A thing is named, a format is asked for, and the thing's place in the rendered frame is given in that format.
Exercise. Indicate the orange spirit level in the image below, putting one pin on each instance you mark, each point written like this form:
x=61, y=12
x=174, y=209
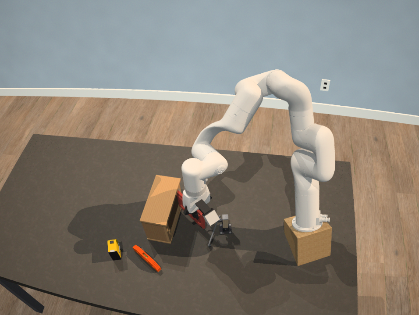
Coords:
x=147, y=258

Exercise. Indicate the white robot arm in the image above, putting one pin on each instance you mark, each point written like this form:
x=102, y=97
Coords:
x=313, y=162

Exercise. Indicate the tan wooden cabinet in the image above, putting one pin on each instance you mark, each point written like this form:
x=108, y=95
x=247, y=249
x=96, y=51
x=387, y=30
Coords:
x=163, y=206

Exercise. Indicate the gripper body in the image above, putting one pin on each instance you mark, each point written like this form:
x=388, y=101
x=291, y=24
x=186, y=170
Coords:
x=190, y=201

